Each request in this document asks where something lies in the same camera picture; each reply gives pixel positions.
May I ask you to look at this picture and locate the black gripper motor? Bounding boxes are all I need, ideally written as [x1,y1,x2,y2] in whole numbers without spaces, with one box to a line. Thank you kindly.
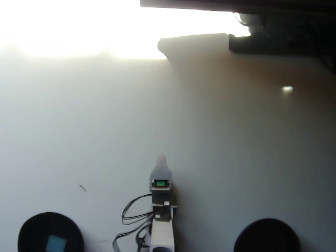
[148,155,174,192]

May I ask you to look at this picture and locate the blue cube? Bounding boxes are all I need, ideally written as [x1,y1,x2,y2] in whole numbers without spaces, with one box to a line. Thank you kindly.
[46,235,67,252]

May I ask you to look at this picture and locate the black round bowl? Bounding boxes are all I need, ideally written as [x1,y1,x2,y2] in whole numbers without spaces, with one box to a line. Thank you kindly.
[17,212,85,252]
[233,217,301,252]

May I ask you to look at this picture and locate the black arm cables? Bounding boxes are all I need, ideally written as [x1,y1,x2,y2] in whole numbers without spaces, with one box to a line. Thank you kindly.
[112,193,154,252]

